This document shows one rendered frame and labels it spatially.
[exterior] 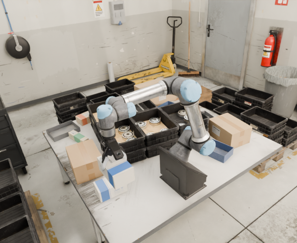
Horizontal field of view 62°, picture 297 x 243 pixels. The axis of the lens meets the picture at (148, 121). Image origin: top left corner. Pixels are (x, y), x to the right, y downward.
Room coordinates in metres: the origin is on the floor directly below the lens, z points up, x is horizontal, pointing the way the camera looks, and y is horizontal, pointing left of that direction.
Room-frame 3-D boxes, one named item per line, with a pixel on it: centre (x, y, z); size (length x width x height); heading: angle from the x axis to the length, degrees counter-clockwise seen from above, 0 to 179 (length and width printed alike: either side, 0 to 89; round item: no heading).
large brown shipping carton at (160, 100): (2.71, -0.11, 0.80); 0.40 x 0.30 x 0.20; 122
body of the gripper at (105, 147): (1.07, 0.21, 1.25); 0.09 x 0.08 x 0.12; 33
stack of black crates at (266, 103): (2.92, -1.40, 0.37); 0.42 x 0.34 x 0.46; 32
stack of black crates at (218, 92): (3.25, -1.18, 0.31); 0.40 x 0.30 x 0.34; 33
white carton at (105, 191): (1.27, 0.29, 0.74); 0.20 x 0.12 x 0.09; 118
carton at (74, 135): (1.94, 0.66, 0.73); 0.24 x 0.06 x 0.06; 46
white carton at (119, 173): (1.05, 0.19, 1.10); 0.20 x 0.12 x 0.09; 33
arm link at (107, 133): (1.06, 0.21, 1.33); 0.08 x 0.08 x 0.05
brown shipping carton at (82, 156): (1.54, 0.51, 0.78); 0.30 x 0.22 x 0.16; 25
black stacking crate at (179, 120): (1.94, -0.32, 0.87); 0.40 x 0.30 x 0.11; 22
